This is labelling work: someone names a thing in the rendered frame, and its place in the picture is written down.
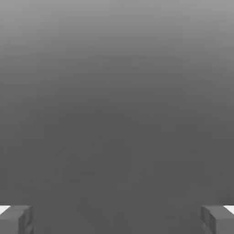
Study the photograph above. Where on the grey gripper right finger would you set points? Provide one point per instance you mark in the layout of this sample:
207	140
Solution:
219	220

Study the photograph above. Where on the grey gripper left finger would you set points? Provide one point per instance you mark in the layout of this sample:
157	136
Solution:
14	220

